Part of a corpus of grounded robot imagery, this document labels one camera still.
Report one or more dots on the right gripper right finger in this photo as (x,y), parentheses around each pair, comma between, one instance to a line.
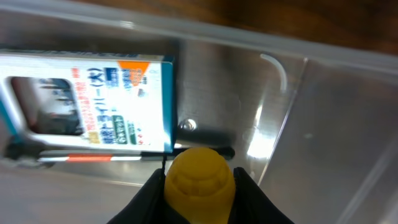
(251,205)

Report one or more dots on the clear plastic container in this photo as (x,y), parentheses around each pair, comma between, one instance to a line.
(320,134)

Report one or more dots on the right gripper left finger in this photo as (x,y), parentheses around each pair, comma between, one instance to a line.
(148,206)

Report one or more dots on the yellow black stubby screwdriver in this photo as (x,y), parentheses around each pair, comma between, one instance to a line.
(200,186)

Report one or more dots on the blue white cardboard box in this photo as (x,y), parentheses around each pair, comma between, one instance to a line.
(89,101)

